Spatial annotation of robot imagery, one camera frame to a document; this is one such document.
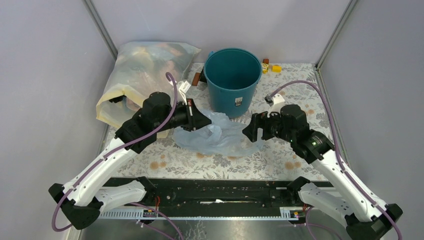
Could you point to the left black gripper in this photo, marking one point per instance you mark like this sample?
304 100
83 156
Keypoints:
195 119

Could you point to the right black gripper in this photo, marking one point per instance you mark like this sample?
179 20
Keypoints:
260 120

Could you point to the light blue plastic trash bag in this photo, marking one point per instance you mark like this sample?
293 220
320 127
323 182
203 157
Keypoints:
222 136

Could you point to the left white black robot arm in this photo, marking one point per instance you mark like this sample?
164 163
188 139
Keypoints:
84 198

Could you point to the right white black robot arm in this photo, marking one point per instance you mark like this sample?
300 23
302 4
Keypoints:
361 212

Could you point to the teal plastic trash bin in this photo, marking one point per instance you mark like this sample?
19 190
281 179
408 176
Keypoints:
232 75

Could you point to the brown wooden block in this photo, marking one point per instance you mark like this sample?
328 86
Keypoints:
198 77

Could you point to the yellow toy block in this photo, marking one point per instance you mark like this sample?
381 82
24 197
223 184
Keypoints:
276 68

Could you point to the large translucent stuffed bag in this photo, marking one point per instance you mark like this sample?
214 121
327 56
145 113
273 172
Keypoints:
140 70

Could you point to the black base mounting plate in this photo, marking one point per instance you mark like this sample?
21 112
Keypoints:
210 198

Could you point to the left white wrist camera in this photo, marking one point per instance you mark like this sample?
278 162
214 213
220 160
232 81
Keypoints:
182 88

